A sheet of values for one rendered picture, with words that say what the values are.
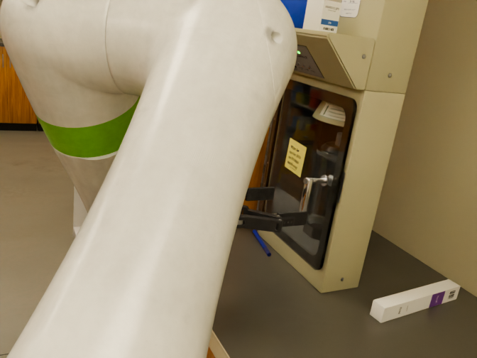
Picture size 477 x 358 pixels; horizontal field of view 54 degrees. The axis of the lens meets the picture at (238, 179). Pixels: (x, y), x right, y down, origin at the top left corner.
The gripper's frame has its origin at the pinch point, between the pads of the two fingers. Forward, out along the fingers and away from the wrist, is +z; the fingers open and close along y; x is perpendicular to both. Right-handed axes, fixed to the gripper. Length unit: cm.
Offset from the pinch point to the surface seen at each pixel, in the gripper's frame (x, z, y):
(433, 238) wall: 14, 54, 2
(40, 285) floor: 115, -38, 163
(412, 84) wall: -26, 54, 24
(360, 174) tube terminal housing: -8.8, 14.3, -5.4
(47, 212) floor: 116, -26, 262
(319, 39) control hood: -35.0, -0.4, -2.0
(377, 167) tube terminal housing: -10.3, 18.7, -5.4
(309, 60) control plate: -30.3, 4.1, 6.5
